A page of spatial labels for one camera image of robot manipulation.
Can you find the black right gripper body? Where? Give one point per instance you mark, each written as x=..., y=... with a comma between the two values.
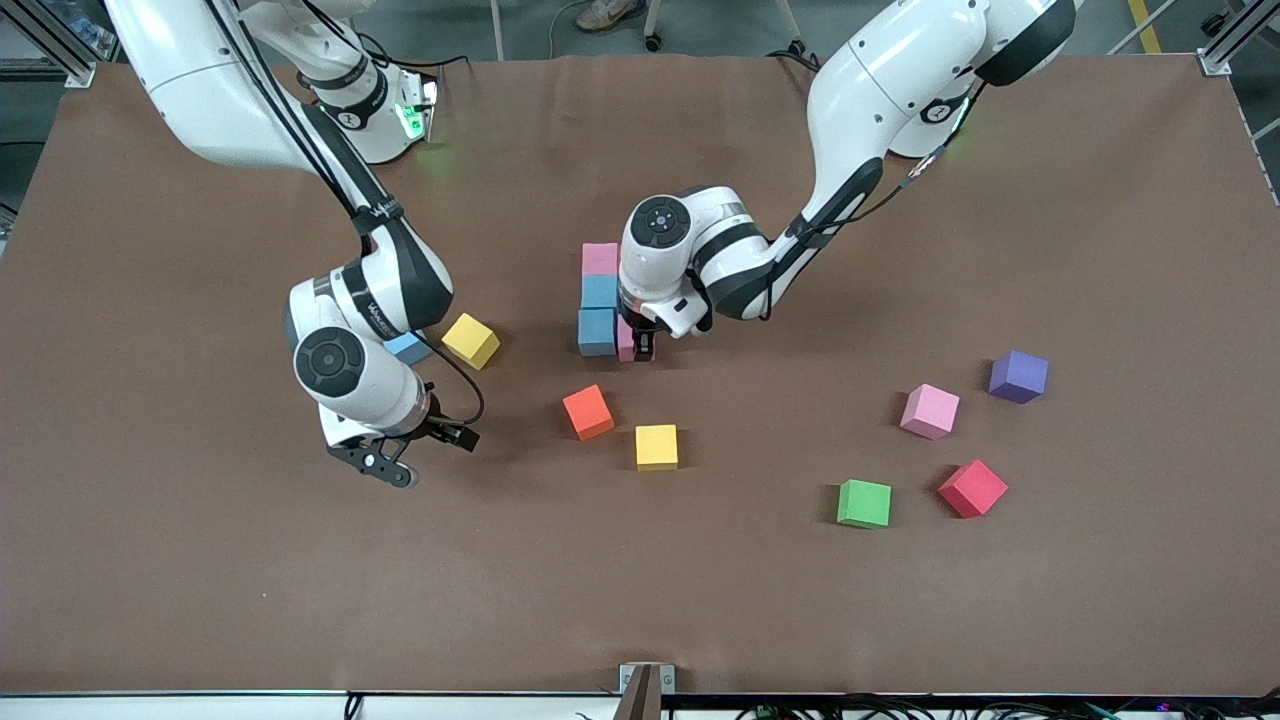
x=441, y=427

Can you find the pink foam cube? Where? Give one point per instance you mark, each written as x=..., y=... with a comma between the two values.
x=600, y=259
x=929, y=411
x=625, y=342

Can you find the blue foam cube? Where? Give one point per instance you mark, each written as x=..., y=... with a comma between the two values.
x=410, y=348
x=599, y=292
x=596, y=332

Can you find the orange foam cube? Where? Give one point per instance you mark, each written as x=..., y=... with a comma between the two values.
x=588, y=411

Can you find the yellow foam cube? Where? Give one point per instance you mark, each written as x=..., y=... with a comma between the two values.
x=470, y=341
x=656, y=447

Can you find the green foam cube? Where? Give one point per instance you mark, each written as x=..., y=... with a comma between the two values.
x=863, y=503

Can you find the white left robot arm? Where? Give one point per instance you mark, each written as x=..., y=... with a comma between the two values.
x=880, y=80

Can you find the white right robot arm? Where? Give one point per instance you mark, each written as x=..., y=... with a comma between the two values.
x=200, y=90

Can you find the brown table cover mat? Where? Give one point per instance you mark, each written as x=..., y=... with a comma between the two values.
x=300, y=580

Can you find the beige sneaker shoe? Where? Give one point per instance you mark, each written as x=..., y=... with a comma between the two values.
x=608, y=12

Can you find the red foam cube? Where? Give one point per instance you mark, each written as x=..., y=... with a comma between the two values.
x=972, y=488

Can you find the purple foam cube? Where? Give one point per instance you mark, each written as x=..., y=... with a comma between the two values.
x=1018, y=376

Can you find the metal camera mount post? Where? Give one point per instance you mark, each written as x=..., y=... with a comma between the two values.
x=645, y=690

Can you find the aluminium frame profile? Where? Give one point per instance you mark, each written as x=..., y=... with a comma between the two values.
x=60, y=45
x=1235, y=40

